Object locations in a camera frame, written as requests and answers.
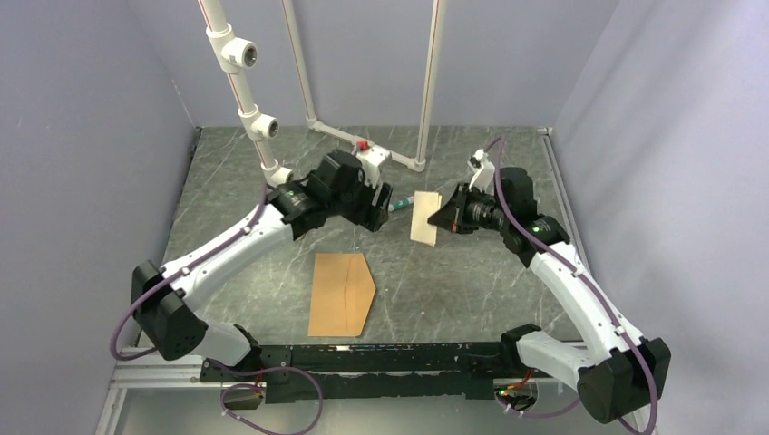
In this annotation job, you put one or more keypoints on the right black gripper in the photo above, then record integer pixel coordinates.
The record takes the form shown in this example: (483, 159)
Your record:
(452, 216)

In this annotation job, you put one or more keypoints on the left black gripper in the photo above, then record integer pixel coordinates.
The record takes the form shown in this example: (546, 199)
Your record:
(374, 217)

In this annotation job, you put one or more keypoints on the brown paper letter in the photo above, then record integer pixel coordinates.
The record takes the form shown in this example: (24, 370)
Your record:
(426, 203)

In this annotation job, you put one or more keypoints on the green white glue stick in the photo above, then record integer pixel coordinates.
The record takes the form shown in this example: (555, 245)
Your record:
(402, 203)

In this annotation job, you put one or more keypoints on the brown paper envelope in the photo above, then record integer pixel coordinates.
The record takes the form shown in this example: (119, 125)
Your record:
(342, 294)

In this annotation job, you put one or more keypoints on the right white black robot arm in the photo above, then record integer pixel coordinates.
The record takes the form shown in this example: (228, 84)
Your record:
(619, 370)

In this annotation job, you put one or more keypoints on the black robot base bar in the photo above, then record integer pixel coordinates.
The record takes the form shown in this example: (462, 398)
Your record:
(471, 370)

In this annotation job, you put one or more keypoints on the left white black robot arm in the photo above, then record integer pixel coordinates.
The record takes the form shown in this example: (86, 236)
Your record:
(165, 300)

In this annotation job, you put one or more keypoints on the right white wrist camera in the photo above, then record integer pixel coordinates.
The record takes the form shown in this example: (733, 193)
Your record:
(482, 171)

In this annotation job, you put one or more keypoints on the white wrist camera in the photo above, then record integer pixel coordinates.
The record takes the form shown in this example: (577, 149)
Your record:
(372, 157)
(482, 171)

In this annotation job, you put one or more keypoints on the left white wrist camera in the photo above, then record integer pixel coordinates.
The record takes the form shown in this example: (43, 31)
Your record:
(372, 157)

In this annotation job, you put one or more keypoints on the white PVC pipe frame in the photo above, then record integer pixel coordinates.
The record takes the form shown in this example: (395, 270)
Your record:
(264, 66)

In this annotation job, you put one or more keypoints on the aluminium rail frame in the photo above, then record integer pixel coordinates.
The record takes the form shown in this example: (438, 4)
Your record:
(466, 288)

